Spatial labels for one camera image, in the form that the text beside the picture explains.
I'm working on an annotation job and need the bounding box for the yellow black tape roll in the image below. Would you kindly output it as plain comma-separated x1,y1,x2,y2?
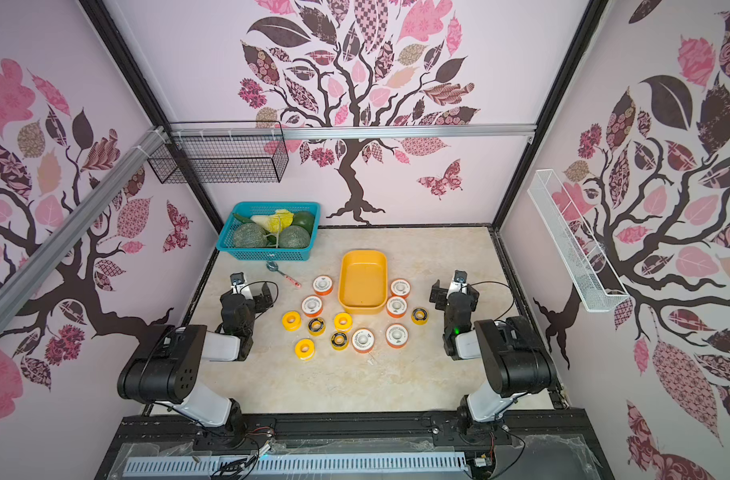
307,318,326,337
411,307,428,325
330,331,349,351

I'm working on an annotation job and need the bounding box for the teal plastic basket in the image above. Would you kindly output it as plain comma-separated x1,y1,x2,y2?
216,201,321,261

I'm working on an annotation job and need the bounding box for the aluminium rail on wall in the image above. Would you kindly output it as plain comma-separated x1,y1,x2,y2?
0,126,168,333
170,123,537,140

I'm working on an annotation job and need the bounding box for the green pumpkin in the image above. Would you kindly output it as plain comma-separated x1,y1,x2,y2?
278,225,311,250
231,223,268,249

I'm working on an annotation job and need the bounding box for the aluminium rail on left wall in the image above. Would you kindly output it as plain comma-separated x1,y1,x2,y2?
0,126,168,333

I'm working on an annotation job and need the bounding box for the orange white sealing tape roll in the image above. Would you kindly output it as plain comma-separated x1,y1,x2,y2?
385,323,409,349
301,295,323,319
313,275,334,296
390,278,412,298
351,328,376,354
386,296,408,318

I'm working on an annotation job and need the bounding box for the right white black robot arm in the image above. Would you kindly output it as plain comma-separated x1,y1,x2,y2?
429,271,557,431

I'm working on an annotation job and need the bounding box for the yellow plastic storage box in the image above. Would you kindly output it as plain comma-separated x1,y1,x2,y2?
338,250,389,315

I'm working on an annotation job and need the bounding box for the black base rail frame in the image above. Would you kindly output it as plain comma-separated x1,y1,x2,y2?
96,408,614,479

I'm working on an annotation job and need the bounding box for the black wire wall basket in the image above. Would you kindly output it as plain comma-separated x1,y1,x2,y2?
148,120,289,184

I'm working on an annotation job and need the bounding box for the white slotted cable duct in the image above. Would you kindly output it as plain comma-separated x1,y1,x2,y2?
120,452,469,479

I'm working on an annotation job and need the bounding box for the small spoon with red handle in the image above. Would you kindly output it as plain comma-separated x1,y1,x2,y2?
266,261,302,288

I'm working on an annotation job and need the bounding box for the white wire wall shelf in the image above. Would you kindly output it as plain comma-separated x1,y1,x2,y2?
528,169,631,313

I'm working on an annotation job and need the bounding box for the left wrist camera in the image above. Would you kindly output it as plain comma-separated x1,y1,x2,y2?
230,272,247,294

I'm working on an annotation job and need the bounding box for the yellow white vegetable toy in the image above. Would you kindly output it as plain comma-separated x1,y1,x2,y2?
250,209,294,234

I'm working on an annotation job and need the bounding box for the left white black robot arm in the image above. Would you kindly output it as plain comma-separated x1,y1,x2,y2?
117,273,280,436

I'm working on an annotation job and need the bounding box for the green pumpkin right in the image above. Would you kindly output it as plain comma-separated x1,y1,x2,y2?
278,225,311,250

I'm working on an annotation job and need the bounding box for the green round fruit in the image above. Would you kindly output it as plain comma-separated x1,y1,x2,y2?
292,211,316,234

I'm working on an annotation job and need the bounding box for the aluminium rail on back wall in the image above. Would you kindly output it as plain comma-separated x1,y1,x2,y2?
170,123,537,140

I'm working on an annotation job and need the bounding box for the green pumpkin left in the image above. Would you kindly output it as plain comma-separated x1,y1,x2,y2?
231,223,268,249

